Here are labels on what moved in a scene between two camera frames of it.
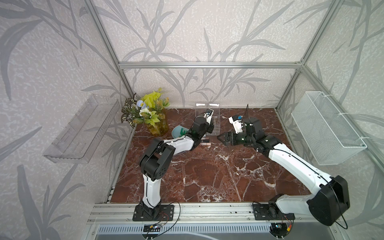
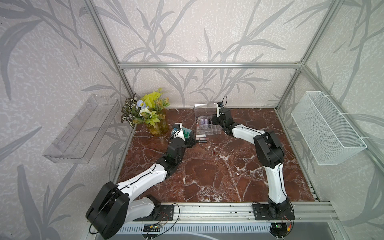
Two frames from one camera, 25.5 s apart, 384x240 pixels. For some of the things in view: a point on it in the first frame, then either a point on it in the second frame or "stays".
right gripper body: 236,139 to 215,120
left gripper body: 208,129 to 188,144
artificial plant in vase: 150,109 stays
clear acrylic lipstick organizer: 200,109 stays
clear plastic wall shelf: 80,140 stays
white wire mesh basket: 329,136 stays
